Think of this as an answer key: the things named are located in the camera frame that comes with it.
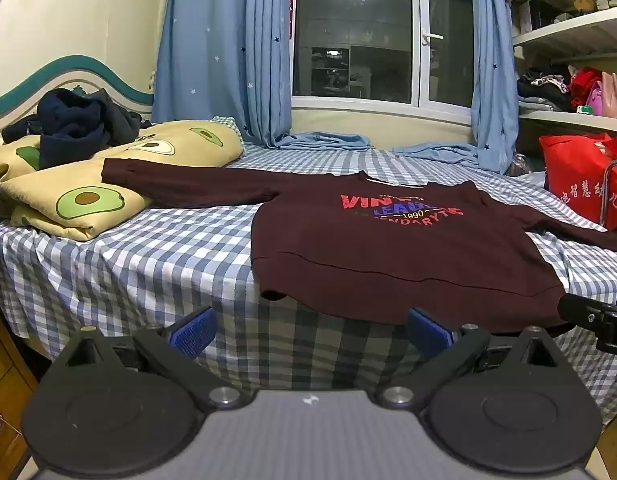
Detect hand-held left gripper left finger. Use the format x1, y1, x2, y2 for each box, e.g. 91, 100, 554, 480
53, 306, 242, 411

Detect blue checked bed sheet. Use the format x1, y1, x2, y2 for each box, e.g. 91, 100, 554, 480
0, 141, 617, 423

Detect maroon printed sweatshirt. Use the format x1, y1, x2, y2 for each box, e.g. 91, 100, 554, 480
101, 157, 617, 333

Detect red fabric bag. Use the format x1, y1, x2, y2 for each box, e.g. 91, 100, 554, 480
539, 131, 617, 235

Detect wooden bedside cabinet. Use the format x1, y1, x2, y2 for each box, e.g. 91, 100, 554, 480
0, 294, 42, 480

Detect metal chair frame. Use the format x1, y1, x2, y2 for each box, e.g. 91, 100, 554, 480
599, 158, 617, 232

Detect folded dark clothes stack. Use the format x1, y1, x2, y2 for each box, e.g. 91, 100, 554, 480
517, 71, 573, 112

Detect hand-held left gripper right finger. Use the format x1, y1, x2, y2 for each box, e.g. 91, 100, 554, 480
376, 307, 572, 409

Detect dark navy clothes pile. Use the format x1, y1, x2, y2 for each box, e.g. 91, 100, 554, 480
2, 88, 152, 171

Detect blue star curtain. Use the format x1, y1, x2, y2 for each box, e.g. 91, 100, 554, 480
152, 0, 372, 150
395, 0, 520, 176

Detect green checked pillow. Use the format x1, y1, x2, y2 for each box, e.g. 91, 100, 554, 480
210, 115, 245, 158

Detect crumpled grey bag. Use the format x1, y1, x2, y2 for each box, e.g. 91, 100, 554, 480
509, 152, 534, 177

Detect red cloth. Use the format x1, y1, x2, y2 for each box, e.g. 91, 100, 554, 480
567, 66, 605, 110

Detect white framed window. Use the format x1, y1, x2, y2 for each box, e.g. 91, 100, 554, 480
290, 0, 475, 111

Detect teal wave bed headboard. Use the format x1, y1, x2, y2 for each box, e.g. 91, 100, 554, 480
0, 56, 155, 138

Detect yellow avocado pillows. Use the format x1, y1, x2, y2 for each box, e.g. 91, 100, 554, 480
0, 120, 245, 242

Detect pink handbag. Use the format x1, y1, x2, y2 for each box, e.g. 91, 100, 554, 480
590, 71, 617, 121

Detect white shelf unit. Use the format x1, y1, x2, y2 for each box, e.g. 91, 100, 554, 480
509, 0, 617, 133

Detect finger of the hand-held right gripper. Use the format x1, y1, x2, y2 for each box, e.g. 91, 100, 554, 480
557, 292, 617, 357

